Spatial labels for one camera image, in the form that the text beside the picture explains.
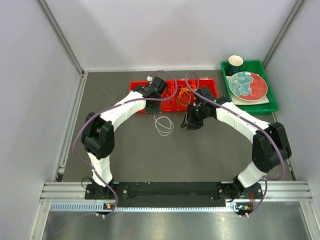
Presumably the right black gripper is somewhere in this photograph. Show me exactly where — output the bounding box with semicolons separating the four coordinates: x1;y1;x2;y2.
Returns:
180;103;208;131

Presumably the white cable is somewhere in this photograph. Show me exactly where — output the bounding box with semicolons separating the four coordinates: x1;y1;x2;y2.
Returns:
152;114;175;137

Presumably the yellow cable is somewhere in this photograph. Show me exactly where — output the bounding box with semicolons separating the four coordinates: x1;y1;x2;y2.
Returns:
174;84;197;106

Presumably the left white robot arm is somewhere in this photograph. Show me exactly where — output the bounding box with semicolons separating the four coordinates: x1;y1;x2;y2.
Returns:
81;76;168;199

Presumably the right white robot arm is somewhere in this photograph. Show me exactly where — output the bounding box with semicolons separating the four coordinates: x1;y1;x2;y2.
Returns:
180;86;292;200

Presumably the red bin far left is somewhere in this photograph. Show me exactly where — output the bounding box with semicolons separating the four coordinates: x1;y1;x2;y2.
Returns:
131;83;152;114

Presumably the white square board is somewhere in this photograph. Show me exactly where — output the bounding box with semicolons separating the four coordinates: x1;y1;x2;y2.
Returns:
231;95;270;106

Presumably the blue patterned plate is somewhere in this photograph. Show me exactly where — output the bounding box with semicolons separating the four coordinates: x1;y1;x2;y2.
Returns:
228;72;254;97

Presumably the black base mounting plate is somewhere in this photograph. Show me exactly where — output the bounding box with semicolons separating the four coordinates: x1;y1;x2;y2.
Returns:
84;181;238;208

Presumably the dark green paper cup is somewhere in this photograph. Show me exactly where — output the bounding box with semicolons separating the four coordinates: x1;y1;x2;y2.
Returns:
226;55;248;76

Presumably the red round plate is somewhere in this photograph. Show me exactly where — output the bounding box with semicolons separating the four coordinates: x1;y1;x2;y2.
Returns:
244;72;268;101

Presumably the green plastic tray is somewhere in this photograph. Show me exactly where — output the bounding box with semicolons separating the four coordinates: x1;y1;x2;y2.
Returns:
220;60;279;115

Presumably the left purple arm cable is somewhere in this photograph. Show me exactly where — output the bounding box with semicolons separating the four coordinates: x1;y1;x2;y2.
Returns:
71;69;179;221

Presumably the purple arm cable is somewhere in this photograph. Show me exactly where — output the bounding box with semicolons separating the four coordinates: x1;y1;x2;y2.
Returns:
71;69;179;221
185;71;286;218

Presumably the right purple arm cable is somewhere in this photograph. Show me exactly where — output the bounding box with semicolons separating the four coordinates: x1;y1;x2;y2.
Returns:
185;71;286;218

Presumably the aluminium rail left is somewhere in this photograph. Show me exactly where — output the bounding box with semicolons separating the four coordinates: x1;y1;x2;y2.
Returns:
40;182;86;202

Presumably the slotted grey cable duct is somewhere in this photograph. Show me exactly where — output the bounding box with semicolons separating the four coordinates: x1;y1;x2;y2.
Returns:
49;200;239;213

